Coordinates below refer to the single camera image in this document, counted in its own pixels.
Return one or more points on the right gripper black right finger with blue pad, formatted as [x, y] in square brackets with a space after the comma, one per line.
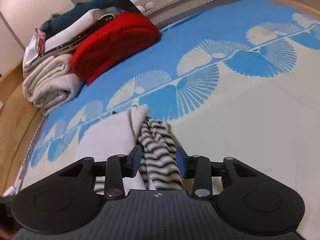
[198, 168]

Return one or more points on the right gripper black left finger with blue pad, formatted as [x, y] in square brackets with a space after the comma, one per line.
[118, 167]

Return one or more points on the striped white hooded sweater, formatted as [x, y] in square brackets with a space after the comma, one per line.
[120, 133]

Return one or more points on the blue white patterned bed sheet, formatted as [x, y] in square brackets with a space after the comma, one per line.
[200, 92]

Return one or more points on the cream folded fleece blanket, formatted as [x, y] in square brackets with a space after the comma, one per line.
[52, 83]

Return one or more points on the red fluffy folded blanket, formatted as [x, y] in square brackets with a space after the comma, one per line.
[126, 35]

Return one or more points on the white folded bedding stack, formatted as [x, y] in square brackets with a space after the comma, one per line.
[38, 50]

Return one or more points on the dark teal shark plush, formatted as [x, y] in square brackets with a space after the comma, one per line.
[61, 22]

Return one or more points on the white seal plush toy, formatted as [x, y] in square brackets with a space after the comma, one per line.
[144, 5]

